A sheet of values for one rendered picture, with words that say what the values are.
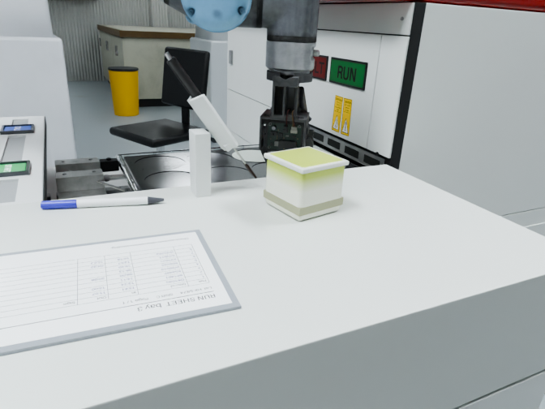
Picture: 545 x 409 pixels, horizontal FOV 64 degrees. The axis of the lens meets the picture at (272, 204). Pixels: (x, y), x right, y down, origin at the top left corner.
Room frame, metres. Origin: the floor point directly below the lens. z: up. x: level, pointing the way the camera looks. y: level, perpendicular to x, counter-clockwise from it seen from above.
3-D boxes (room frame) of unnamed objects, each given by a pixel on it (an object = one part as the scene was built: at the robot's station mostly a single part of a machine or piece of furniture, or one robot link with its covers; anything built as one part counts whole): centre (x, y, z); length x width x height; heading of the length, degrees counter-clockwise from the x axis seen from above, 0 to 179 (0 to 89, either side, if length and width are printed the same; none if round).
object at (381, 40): (1.10, -0.02, 1.02); 0.81 x 0.03 x 0.40; 26
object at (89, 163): (0.83, 0.39, 0.89); 0.08 x 0.03 x 0.03; 116
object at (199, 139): (0.56, 0.08, 1.03); 0.06 x 0.04 x 0.13; 116
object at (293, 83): (0.70, -0.01, 1.05); 0.09 x 0.08 x 0.12; 172
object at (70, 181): (0.76, 0.36, 0.89); 0.08 x 0.03 x 0.03; 116
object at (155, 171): (0.82, 0.09, 0.90); 0.34 x 0.34 x 0.01; 26
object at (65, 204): (0.49, 0.20, 0.97); 0.14 x 0.01 x 0.01; 105
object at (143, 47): (7.59, 1.70, 0.49); 2.62 x 2.14 x 0.99; 27
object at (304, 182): (0.52, -0.04, 1.00); 0.07 x 0.07 x 0.07; 38
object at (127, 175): (0.74, 0.26, 0.90); 0.38 x 0.01 x 0.01; 26
